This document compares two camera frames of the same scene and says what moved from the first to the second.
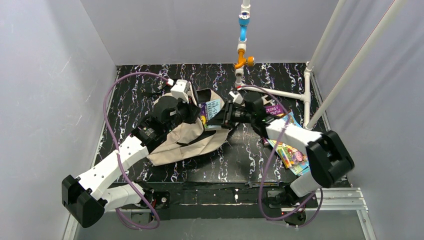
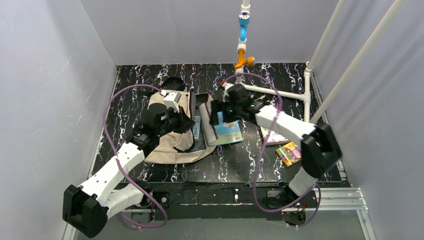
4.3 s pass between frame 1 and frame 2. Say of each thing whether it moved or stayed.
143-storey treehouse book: moved
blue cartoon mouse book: moved
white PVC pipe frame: stayed
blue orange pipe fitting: stayed
